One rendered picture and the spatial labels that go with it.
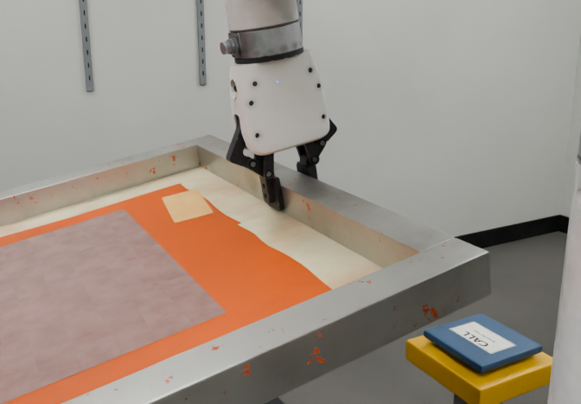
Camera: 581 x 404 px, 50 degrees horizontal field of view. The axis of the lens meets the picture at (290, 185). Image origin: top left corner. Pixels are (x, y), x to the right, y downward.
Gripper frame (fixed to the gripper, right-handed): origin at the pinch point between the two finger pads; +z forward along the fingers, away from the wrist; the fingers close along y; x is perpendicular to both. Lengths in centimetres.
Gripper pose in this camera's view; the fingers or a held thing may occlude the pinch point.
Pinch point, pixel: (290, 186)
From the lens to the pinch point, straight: 72.8
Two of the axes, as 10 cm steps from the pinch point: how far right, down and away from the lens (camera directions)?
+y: 8.7, -2.9, 4.1
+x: -4.8, -2.2, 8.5
